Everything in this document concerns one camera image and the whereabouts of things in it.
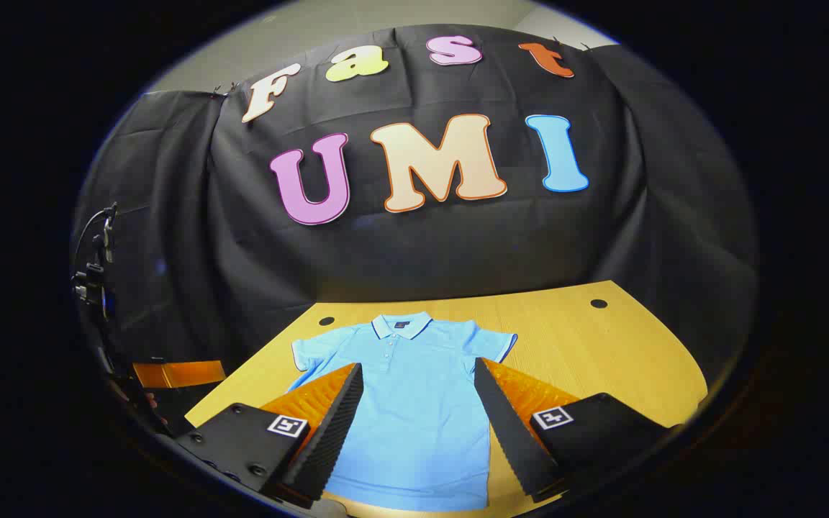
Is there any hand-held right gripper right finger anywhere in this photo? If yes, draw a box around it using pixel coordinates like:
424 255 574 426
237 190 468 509
474 357 674 504

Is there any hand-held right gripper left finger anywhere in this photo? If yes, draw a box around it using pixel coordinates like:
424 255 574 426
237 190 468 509
173 362 365 510

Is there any black backdrop cloth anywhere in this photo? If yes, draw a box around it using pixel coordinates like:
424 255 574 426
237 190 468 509
73 24 757 432

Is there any black stand with cables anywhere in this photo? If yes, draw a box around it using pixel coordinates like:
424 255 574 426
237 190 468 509
71 203 119 322

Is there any light blue polo T-shirt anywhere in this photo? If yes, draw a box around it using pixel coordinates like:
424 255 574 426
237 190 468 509
291 311 518 513

